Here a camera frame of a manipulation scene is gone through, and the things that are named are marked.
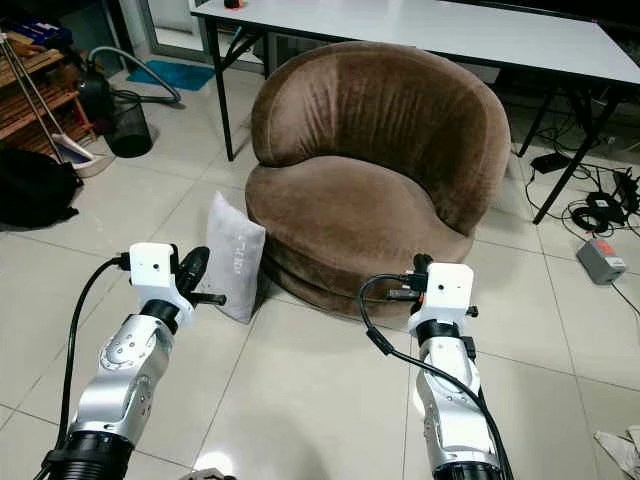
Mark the grey square pillow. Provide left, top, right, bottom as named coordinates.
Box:
left=205, top=190, right=267, bottom=324

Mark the brown velvet round sofa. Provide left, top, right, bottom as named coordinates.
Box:
left=245, top=40, right=513, bottom=321

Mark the blue floor mat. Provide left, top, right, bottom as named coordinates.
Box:
left=125, top=58, right=216, bottom=93

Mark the black mesh waste bin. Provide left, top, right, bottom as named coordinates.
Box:
left=105, top=92, right=154, bottom=158

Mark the black power adapter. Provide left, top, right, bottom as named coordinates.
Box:
left=530, top=152, right=573, bottom=174

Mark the black backpack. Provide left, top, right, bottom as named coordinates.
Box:
left=0, top=148, right=81, bottom=229

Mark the grey left robot leg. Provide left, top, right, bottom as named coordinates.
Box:
left=180, top=467, right=241, bottom=480

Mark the wooden slatted rack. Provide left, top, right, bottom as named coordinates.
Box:
left=0, top=30, right=96, bottom=161

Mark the white table with black legs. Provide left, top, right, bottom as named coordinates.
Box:
left=190, top=0, right=640, bottom=226

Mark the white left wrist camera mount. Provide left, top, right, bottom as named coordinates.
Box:
left=128, top=242, right=193, bottom=306

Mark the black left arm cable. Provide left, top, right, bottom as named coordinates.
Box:
left=57, top=255, right=133, bottom=463

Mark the long-handled broom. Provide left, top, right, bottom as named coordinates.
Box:
left=5, top=35, right=106, bottom=173

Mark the black coiled cable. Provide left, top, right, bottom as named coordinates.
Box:
left=570, top=188, right=633, bottom=234

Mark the grey power box with red switch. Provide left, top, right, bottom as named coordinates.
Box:
left=576, top=237, right=629, bottom=286

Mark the grey vacuum hose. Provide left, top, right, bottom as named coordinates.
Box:
left=88, top=45, right=183, bottom=106

